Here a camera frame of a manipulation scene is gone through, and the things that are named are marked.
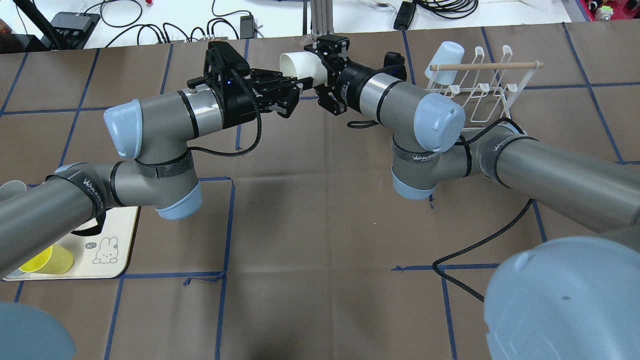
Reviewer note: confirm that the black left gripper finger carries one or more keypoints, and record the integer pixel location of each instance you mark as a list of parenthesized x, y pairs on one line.
[(282, 101), (269, 80)]

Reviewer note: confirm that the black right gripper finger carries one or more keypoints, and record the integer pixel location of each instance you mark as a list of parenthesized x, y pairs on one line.
[(332, 50), (329, 100)]

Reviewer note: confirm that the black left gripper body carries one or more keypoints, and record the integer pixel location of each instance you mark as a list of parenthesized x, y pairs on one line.
[(239, 106)]

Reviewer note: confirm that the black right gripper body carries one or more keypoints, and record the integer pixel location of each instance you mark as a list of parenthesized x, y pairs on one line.
[(348, 82)]

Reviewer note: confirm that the cream cup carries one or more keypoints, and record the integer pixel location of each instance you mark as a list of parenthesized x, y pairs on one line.
[(302, 65)]

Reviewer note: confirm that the light blue ikea cup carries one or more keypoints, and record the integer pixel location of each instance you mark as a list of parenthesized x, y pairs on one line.
[(448, 53)]

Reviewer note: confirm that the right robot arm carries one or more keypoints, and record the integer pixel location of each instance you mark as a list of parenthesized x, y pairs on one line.
[(573, 298)]

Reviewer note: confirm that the grey cup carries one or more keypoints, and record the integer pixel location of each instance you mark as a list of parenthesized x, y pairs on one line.
[(12, 189)]

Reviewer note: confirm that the yellow cup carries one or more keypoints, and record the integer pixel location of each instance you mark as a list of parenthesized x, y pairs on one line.
[(54, 260)]

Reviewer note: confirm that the cream plastic tray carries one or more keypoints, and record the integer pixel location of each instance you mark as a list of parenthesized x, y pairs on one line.
[(102, 256)]

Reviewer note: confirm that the aluminium frame post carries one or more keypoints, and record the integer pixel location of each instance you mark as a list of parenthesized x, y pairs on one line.
[(322, 17)]

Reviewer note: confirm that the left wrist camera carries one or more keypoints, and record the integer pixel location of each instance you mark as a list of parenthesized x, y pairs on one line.
[(222, 63)]

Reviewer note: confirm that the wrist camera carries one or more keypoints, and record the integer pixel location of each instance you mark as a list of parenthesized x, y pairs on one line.
[(222, 63), (394, 65)]

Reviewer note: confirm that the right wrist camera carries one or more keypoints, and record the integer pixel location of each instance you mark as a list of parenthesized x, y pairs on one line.
[(394, 65)]

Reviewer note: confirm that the white wire cup rack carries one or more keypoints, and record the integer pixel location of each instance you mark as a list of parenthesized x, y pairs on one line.
[(486, 89)]

